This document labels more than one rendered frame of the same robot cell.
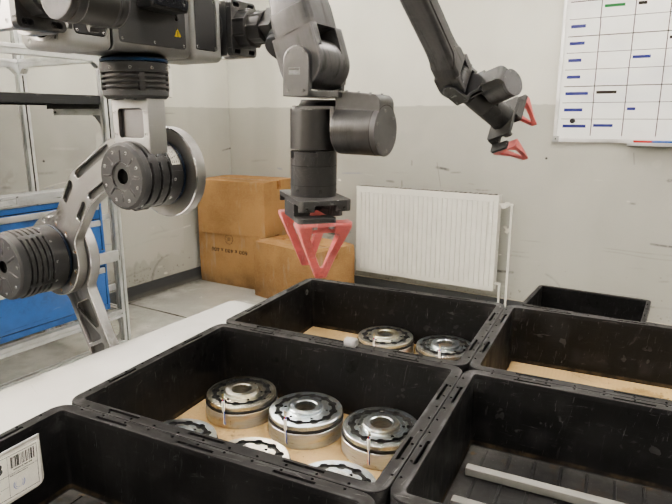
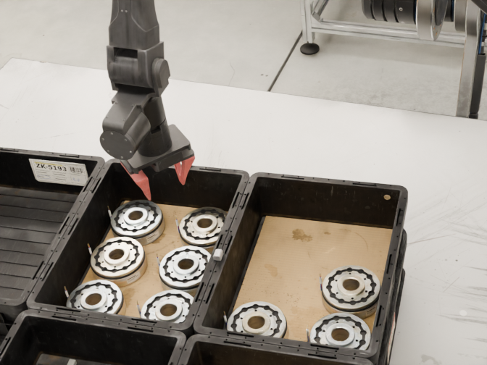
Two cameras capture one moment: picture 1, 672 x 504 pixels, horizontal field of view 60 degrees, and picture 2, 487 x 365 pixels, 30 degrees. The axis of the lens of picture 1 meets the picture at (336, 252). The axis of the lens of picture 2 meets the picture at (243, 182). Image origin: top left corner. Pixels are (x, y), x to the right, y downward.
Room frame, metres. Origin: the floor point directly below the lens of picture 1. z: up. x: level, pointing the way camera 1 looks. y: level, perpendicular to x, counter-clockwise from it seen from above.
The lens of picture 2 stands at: (0.74, -1.12, 2.05)
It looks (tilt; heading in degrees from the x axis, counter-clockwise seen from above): 41 degrees down; 84
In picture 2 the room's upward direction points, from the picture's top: 8 degrees counter-clockwise
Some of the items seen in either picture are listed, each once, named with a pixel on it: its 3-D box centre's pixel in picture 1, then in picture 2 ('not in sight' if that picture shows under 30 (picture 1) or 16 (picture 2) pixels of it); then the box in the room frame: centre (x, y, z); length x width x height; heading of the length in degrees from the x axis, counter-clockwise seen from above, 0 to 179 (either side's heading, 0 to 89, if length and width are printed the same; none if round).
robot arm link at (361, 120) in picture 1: (344, 101); (132, 105); (0.70, -0.01, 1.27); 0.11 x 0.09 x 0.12; 58
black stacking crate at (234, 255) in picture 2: (370, 346); (309, 279); (0.94, -0.06, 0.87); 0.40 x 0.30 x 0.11; 64
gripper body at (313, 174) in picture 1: (313, 179); (151, 136); (0.72, 0.03, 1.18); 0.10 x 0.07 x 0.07; 19
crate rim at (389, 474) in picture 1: (277, 392); (145, 239); (0.67, 0.07, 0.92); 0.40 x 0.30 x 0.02; 64
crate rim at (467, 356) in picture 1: (370, 318); (307, 258); (0.94, -0.06, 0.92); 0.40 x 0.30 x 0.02; 64
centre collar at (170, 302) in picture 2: (381, 424); (168, 311); (0.69, -0.06, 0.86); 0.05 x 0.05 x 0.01
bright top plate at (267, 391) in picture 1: (241, 393); (205, 225); (0.78, 0.14, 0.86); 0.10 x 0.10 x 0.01
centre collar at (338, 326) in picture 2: (445, 344); (340, 334); (0.96, -0.19, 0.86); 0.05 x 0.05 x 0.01
